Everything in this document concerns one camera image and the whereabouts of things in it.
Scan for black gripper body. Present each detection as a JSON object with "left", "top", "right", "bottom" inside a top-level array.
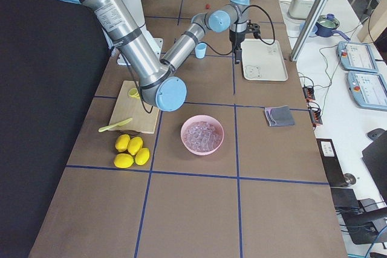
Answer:
[{"left": 229, "top": 30, "right": 246, "bottom": 50}]

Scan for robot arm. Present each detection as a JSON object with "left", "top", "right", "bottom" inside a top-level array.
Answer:
[{"left": 60, "top": 0, "right": 250, "bottom": 112}]

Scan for light blue cup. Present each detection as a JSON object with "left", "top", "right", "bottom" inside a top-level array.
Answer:
[{"left": 195, "top": 42, "right": 207, "bottom": 59}]

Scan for ice cubes in bowl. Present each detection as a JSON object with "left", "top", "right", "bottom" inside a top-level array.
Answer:
[{"left": 183, "top": 121, "right": 222, "bottom": 152}]

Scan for cream bear tray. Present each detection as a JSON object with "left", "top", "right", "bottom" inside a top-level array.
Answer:
[{"left": 241, "top": 39, "right": 288, "bottom": 82}]

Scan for grey folded cloth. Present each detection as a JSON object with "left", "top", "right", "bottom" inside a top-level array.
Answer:
[{"left": 264, "top": 105, "right": 295, "bottom": 127}]

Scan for blue bowl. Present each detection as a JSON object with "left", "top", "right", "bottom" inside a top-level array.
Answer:
[{"left": 299, "top": 22, "right": 317, "bottom": 37}]

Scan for blue saucepan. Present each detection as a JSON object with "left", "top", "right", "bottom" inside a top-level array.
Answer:
[{"left": 316, "top": 13, "right": 350, "bottom": 41}]

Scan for pink bowl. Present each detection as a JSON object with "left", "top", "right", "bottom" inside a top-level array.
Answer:
[{"left": 180, "top": 115, "right": 224, "bottom": 155}]

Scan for black power strip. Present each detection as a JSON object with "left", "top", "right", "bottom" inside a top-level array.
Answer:
[{"left": 302, "top": 86, "right": 323, "bottom": 127}]

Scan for lemon slices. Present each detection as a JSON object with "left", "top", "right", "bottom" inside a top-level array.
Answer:
[{"left": 128, "top": 88, "right": 140, "bottom": 99}]

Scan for far teach pendant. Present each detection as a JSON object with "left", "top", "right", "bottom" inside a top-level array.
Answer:
[{"left": 337, "top": 41, "right": 378, "bottom": 73}]

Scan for teach pendant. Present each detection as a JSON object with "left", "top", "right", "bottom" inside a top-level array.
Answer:
[
  {"left": 346, "top": 71, "right": 386, "bottom": 111},
  {"left": 337, "top": 41, "right": 378, "bottom": 73}
]

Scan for wooden cutting board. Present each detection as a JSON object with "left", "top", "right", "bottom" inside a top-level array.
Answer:
[{"left": 109, "top": 80, "right": 159, "bottom": 134}]

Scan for yellow plastic knife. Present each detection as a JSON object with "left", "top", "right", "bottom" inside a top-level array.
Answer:
[{"left": 98, "top": 118, "right": 132, "bottom": 132}]

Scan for near teach pendant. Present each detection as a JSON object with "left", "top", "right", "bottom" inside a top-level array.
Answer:
[{"left": 346, "top": 71, "right": 386, "bottom": 111}]

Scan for whole lemon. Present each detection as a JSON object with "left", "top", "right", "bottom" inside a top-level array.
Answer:
[
  {"left": 127, "top": 137, "right": 143, "bottom": 155},
  {"left": 115, "top": 134, "right": 131, "bottom": 152},
  {"left": 134, "top": 147, "right": 151, "bottom": 166},
  {"left": 114, "top": 153, "right": 134, "bottom": 169}
]

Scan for black box with label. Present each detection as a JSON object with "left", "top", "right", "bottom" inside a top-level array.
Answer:
[{"left": 316, "top": 138, "right": 345, "bottom": 187}]

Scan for black computer mouse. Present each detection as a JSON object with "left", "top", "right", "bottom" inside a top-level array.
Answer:
[{"left": 366, "top": 128, "right": 386, "bottom": 141}]

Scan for black monitor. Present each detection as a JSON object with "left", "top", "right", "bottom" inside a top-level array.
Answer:
[{"left": 340, "top": 132, "right": 386, "bottom": 245}]

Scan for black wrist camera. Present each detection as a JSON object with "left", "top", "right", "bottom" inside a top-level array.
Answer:
[{"left": 246, "top": 21, "right": 261, "bottom": 39}]

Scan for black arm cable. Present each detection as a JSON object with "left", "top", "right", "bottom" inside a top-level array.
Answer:
[{"left": 199, "top": 4, "right": 276, "bottom": 56}]

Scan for white post base plate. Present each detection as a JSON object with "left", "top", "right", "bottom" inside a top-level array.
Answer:
[{"left": 117, "top": 27, "right": 163, "bottom": 68}]

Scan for aluminium frame post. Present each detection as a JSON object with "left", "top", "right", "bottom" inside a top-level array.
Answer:
[{"left": 290, "top": 0, "right": 328, "bottom": 62}]

